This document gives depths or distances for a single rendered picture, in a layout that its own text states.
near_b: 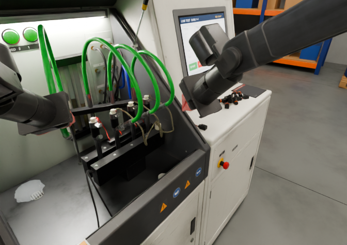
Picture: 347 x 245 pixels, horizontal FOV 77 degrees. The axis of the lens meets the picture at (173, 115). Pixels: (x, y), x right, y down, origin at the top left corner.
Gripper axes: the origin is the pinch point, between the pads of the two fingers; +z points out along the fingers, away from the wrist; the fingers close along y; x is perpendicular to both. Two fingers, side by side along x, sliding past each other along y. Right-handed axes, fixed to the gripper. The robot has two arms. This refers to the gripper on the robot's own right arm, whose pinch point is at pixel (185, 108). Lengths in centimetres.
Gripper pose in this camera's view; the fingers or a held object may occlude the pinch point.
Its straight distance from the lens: 58.0
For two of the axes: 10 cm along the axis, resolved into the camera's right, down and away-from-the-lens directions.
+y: -4.2, -8.9, 1.8
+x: -8.1, 2.8, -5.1
